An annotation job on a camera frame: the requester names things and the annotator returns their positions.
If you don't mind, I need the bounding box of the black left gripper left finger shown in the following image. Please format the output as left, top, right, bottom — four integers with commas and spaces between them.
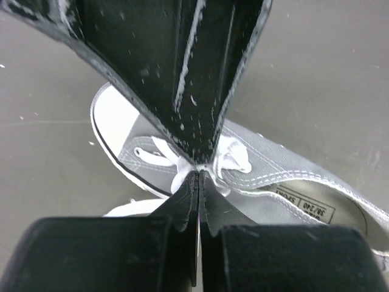
1, 172, 199, 291

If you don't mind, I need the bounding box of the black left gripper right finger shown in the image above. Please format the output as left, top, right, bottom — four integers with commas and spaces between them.
199, 171, 388, 291

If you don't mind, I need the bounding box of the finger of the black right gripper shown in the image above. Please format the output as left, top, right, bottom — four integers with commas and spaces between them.
1, 1, 201, 162
173, 1, 272, 163

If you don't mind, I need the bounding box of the grey sneaker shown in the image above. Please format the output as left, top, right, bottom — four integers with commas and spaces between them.
90, 84, 388, 272

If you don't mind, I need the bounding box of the white shoelace of shoe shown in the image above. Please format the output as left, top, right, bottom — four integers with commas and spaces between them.
103, 135, 253, 217

